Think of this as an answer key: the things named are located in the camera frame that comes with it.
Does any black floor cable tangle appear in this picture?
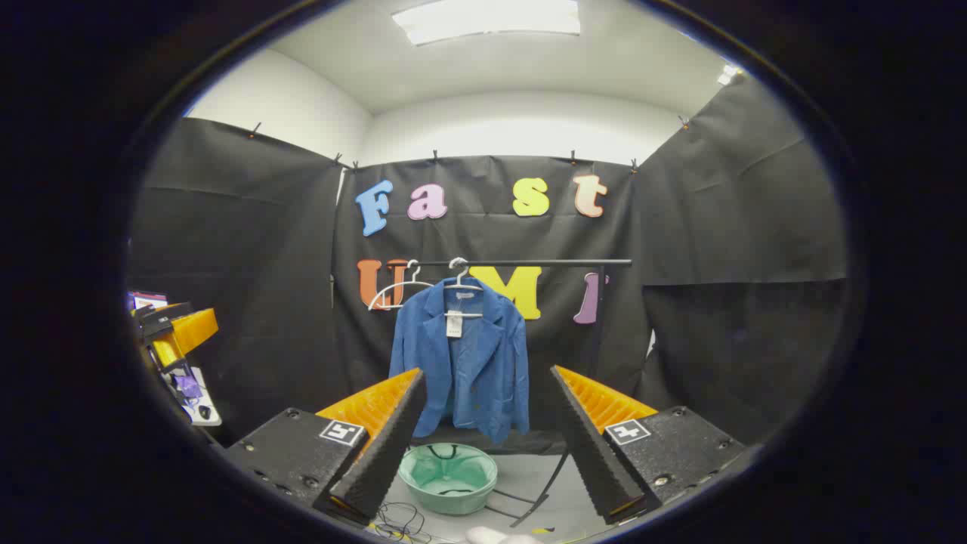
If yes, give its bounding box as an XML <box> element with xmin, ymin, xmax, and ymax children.
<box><xmin>374</xmin><ymin>502</ymin><xmax>431</xmax><ymax>543</ymax></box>

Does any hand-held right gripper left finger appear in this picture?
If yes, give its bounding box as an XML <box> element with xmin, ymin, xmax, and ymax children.
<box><xmin>223</xmin><ymin>368</ymin><xmax>428</xmax><ymax>527</ymax></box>

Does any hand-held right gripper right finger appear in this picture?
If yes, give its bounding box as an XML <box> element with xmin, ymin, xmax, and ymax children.
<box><xmin>550</xmin><ymin>365</ymin><xmax>745</xmax><ymax>526</ymax></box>

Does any green laundry hamper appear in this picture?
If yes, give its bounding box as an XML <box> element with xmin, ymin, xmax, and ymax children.
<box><xmin>398</xmin><ymin>443</ymin><xmax>499</xmax><ymax>517</ymax></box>

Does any black clothes rack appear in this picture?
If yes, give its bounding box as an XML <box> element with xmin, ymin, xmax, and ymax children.
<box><xmin>408</xmin><ymin>258</ymin><xmax>634</xmax><ymax>528</ymax></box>

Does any white plastic hanger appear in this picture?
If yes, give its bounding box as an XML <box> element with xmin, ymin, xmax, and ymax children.
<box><xmin>368</xmin><ymin>259</ymin><xmax>435</xmax><ymax>312</ymax></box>
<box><xmin>442</xmin><ymin>257</ymin><xmax>484</xmax><ymax>318</ymax></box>

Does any blue corduroy jacket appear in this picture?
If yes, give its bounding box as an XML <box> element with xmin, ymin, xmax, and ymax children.
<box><xmin>389</xmin><ymin>278</ymin><xmax>531</xmax><ymax>445</ymax></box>

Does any white desk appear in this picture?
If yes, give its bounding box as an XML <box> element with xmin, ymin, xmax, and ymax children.
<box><xmin>190</xmin><ymin>368</ymin><xmax>224</xmax><ymax>428</ymax></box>

